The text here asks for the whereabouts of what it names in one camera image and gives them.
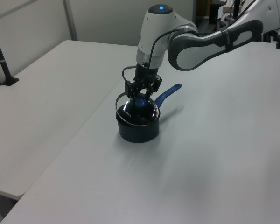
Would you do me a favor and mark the black pole with clamp base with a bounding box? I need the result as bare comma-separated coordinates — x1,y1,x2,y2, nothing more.
0,20,20,86

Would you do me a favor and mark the white side table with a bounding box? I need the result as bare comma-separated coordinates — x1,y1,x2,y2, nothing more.
0,39,139,200

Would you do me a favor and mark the aluminium partition post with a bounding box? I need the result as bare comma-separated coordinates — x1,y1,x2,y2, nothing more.
62,0,78,41

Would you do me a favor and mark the dark blue saucepan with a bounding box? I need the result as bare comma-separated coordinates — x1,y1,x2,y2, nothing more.
115,83,183,143

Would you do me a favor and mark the black cable on robot arm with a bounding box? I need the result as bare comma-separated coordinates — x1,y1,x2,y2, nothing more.
122,29,178,83

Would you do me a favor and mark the glass lid with blue knob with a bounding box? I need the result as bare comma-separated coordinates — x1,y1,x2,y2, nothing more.
114,92,160,126

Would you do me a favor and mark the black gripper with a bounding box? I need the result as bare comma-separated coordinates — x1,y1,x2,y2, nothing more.
124,64,163,109

